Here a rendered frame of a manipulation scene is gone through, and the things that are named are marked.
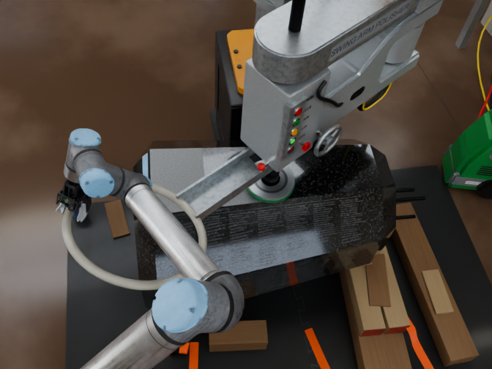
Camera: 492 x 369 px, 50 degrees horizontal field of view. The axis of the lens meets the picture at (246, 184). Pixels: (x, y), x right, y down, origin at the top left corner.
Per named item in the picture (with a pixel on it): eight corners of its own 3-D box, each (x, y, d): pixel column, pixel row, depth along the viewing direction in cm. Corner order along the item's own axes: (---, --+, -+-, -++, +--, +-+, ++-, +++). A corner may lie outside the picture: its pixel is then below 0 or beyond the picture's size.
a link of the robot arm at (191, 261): (271, 308, 130) (146, 168, 173) (240, 304, 121) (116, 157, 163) (246, 344, 132) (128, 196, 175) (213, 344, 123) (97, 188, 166)
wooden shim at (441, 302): (420, 271, 300) (421, 271, 299) (437, 270, 301) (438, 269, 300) (435, 314, 286) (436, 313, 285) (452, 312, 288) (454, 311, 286)
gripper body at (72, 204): (54, 205, 174) (58, 179, 166) (68, 190, 181) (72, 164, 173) (75, 215, 174) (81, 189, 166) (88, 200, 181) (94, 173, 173)
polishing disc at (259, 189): (287, 157, 241) (287, 155, 240) (300, 196, 229) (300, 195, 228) (241, 164, 237) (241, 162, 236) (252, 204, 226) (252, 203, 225)
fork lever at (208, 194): (298, 113, 231) (299, 105, 227) (330, 140, 223) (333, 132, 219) (170, 195, 201) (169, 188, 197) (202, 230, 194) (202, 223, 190)
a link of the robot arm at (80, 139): (75, 146, 154) (66, 124, 160) (69, 177, 162) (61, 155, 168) (106, 145, 159) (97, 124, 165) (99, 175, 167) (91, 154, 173)
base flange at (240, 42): (225, 35, 310) (225, 28, 306) (307, 30, 317) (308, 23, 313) (239, 97, 283) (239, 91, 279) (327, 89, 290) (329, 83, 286)
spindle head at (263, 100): (301, 102, 229) (318, 16, 192) (339, 132, 221) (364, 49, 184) (238, 143, 215) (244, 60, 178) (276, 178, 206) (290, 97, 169)
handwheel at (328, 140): (322, 130, 217) (329, 105, 205) (340, 145, 213) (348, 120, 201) (296, 148, 211) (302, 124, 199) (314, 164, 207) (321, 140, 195)
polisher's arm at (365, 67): (375, 59, 252) (407, -34, 212) (414, 86, 243) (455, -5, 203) (261, 135, 222) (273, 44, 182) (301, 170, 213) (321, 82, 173)
